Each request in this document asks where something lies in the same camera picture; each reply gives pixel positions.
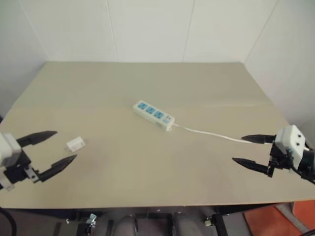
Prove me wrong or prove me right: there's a dark grey rounded shape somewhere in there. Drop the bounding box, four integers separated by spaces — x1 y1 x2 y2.
115 213 139 236

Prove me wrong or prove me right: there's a white power strip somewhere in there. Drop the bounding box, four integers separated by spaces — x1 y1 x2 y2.
133 99 176 132

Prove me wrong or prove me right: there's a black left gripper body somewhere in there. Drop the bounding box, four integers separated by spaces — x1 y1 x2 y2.
3 149 40 185

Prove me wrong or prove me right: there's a white power cord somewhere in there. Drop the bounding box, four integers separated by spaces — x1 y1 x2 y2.
173 123 254 145

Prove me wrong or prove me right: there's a black cable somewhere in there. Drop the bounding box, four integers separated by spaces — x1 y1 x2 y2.
0 207 17 236

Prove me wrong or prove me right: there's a black metal table frame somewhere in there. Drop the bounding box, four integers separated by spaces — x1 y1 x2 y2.
0 203 296 236

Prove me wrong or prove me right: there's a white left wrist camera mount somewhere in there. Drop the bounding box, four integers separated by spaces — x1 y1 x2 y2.
0 132 22 192

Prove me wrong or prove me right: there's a white plug adapter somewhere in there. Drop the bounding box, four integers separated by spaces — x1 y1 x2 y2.
65 136 87 152

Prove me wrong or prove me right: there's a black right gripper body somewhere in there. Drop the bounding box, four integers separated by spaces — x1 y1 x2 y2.
267 142 295 178

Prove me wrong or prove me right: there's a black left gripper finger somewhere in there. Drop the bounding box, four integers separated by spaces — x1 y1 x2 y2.
38 154 78 183
16 131 58 148

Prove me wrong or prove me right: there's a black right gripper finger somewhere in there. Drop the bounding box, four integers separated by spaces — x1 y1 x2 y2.
241 134 276 145
232 157 270 175

